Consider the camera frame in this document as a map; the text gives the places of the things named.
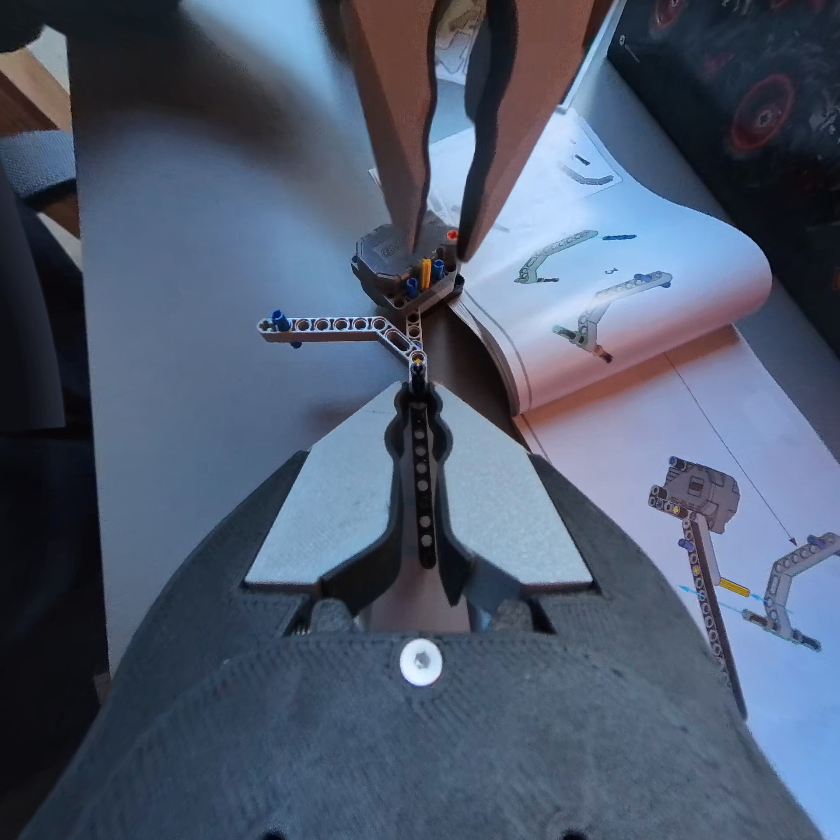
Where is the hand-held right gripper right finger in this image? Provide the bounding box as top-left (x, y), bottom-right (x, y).
top-left (429, 386), bottom-right (595, 625)

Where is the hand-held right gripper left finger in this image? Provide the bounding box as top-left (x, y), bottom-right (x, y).
top-left (244, 381), bottom-right (417, 615)

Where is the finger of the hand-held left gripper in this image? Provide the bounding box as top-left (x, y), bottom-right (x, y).
top-left (341, 0), bottom-right (440, 256)
top-left (457, 0), bottom-right (595, 259)

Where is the long black lego beam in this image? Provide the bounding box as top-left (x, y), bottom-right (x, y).
top-left (407, 357), bottom-right (439, 571)

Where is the grey angled lego beam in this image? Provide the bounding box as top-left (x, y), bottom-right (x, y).
top-left (255, 314), bottom-right (429, 368)

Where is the white printed paper sheet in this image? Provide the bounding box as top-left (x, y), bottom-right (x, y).
top-left (433, 0), bottom-right (490, 86)

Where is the dark printed cardboard box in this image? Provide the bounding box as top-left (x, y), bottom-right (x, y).
top-left (607, 0), bottom-right (840, 296)

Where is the open instruction booklet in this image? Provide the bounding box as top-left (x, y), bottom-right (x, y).
top-left (367, 108), bottom-right (840, 821)

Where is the grey fabric chair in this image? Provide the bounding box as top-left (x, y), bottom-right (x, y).
top-left (0, 128), bottom-right (74, 212)

